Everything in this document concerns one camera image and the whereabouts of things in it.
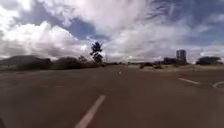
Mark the tall grey building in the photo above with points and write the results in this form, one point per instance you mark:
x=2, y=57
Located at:
x=181, y=55

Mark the row of dark bushes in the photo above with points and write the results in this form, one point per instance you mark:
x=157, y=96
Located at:
x=50, y=63

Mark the dark tree clump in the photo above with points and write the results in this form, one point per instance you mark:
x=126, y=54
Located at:
x=208, y=60

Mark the tall dark tree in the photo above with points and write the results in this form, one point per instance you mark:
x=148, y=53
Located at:
x=96, y=53

